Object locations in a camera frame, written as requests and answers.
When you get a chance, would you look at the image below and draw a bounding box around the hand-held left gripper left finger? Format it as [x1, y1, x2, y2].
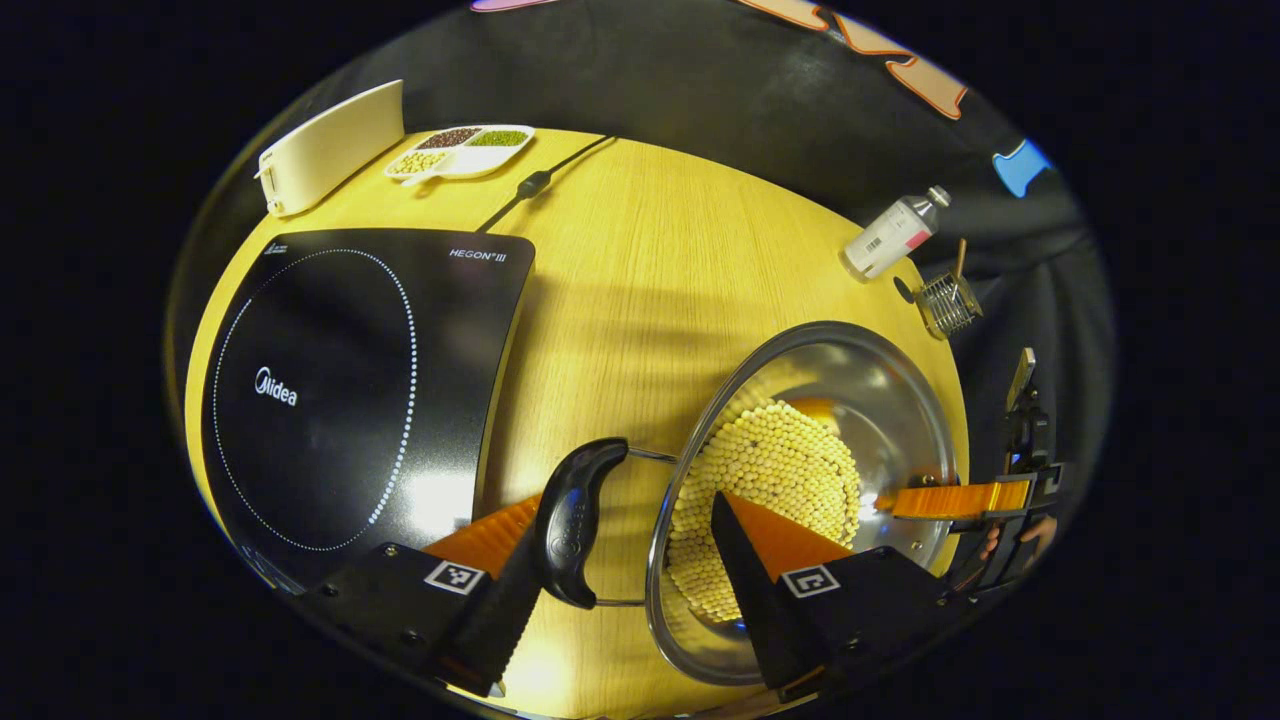
[300, 495, 548, 698]

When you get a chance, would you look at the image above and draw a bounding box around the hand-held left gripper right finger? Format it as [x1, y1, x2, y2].
[710, 490, 966, 701]

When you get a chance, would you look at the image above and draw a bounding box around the steel pot with black handles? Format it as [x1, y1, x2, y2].
[533, 320, 961, 688]

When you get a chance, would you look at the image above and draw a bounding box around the black induction cooktop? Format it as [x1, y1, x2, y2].
[200, 228, 537, 591]

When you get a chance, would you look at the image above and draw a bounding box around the clear bottle with pink label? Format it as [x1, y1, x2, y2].
[840, 185, 951, 283]

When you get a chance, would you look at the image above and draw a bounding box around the white divided dish of beans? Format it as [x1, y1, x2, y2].
[385, 124, 536, 187]

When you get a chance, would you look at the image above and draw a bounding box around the white toaster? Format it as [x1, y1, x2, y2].
[257, 80, 406, 219]

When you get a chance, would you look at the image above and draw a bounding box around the wire utensil holder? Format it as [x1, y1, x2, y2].
[915, 238, 986, 341]

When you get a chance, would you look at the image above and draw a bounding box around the black power cable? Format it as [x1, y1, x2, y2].
[475, 135, 616, 233]

